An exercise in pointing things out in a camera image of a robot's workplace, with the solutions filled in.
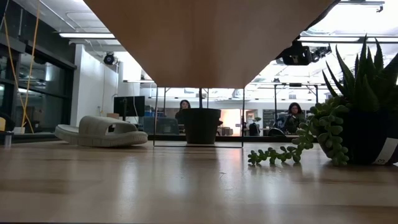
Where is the wooden shelf with black frame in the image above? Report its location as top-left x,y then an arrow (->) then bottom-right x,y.
82,0 -> 341,149

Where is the dark chalkboard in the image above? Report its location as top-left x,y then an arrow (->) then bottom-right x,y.
262,108 -> 284,129

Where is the black metal table frame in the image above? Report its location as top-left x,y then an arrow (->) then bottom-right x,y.
0,132 -> 312,144

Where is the small silver cylinder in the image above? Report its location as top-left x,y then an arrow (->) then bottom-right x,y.
3,130 -> 14,149

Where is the translucent storage bin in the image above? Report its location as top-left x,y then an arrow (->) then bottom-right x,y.
142,116 -> 180,135

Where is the round black ceiling camera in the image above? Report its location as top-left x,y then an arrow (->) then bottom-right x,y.
103,52 -> 117,66

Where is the black monitor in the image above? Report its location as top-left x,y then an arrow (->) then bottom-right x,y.
113,95 -> 146,123

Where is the black metal workstation frame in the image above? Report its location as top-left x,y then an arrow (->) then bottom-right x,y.
254,81 -> 321,138

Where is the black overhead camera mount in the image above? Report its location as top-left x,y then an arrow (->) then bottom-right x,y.
310,43 -> 332,63

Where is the long ceiling light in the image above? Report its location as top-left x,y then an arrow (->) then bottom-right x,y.
58,32 -> 116,39

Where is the succulent plant in dark pot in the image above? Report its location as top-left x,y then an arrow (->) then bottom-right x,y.
248,34 -> 398,167

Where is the person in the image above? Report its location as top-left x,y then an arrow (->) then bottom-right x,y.
174,99 -> 192,125
279,101 -> 307,134

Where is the leafy plant in black pot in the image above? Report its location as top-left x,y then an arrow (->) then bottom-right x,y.
182,88 -> 222,146

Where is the yellow cable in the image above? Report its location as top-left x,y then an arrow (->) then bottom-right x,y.
2,0 -> 42,134

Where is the grey slide sandal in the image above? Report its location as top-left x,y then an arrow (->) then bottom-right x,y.
54,115 -> 149,148

